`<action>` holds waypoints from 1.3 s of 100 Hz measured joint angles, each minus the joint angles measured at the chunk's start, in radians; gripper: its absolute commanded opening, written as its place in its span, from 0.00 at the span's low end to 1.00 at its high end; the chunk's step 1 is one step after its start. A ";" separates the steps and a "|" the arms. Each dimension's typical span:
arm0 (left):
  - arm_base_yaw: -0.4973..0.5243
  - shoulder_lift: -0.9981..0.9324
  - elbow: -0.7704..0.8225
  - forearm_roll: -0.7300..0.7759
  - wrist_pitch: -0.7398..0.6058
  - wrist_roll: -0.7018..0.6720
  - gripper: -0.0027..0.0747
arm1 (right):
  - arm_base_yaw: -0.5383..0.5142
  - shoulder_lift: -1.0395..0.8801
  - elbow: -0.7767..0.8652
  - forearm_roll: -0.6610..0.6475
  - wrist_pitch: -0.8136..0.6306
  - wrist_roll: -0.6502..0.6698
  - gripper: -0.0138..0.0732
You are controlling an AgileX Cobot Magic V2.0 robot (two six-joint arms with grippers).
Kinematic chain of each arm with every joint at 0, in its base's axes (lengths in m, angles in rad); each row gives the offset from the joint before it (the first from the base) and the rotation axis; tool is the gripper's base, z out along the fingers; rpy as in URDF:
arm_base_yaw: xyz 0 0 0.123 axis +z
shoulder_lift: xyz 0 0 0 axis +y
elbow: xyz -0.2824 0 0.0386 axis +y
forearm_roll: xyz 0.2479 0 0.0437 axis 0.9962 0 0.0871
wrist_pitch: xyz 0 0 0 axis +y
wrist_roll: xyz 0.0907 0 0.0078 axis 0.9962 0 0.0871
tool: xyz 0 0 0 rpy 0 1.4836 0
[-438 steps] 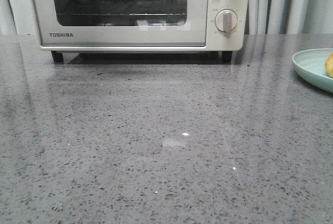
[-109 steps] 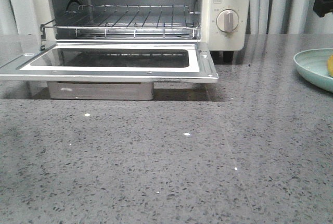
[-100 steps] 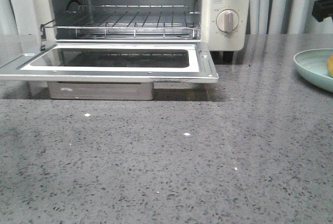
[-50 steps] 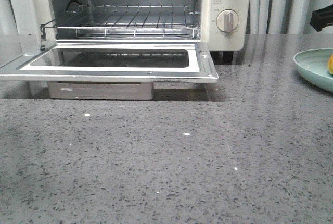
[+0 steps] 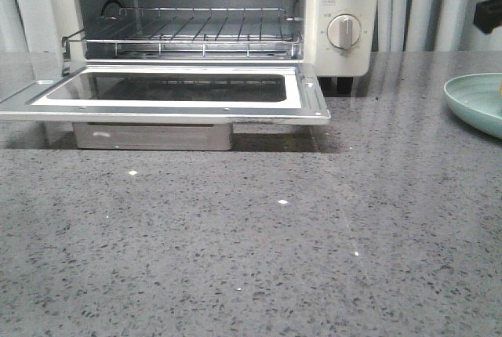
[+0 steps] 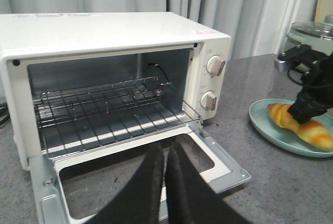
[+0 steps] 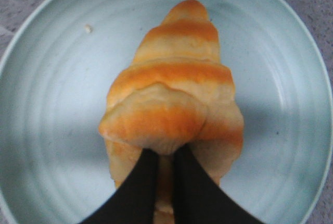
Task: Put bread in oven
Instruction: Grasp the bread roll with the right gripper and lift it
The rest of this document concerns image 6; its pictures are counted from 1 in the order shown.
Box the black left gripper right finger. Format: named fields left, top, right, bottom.
left=165, top=143, right=249, bottom=223

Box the golden croissant bread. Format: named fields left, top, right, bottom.
left=267, top=103, right=332, bottom=152

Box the wire oven rack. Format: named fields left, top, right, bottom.
left=34, top=77, right=201, bottom=158

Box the white Toshiba toaster oven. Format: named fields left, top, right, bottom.
left=1, top=12, right=231, bottom=170

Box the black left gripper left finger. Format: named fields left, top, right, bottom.
left=87, top=143, right=164, bottom=223

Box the glass oven door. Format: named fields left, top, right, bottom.
left=29, top=124, right=250, bottom=223

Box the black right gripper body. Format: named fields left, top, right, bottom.
left=276, top=44, right=332, bottom=96

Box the green pot with glass lid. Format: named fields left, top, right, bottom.
left=283, top=15, right=332, bottom=56

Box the upper oven knob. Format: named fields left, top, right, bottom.
left=206, top=55, right=226, bottom=77

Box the lower oven knob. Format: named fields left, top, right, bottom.
left=200, top=91, right=217, bottom=111

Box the oven knob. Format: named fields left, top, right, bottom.
left=200, top=91, right=217, bottom=111
left=206, top=55, right=226, bottom=77

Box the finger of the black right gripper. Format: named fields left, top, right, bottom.
left=288, top=86, right=332, bottom=124

